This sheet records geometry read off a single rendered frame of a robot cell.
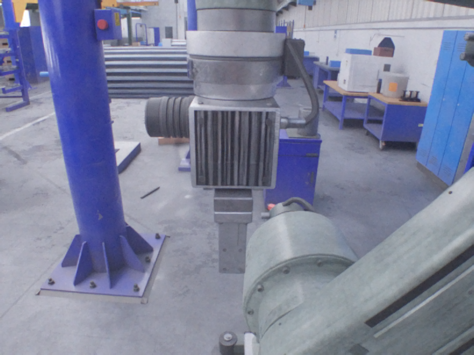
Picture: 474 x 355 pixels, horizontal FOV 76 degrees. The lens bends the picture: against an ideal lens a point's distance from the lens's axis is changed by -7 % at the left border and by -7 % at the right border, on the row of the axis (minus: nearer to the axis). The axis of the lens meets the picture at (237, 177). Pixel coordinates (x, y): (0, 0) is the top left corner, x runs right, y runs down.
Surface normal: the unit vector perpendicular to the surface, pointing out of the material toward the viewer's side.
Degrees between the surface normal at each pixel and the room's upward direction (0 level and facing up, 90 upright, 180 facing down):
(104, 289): 0
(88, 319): 0
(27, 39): 90
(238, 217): 90
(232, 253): 90
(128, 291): 0
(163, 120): 84
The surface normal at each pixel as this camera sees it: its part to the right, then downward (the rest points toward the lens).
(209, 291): 0.02, -0.91
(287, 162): -0.03, 0.41
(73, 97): 0.22, 0.40
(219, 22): -0.37, 0.37
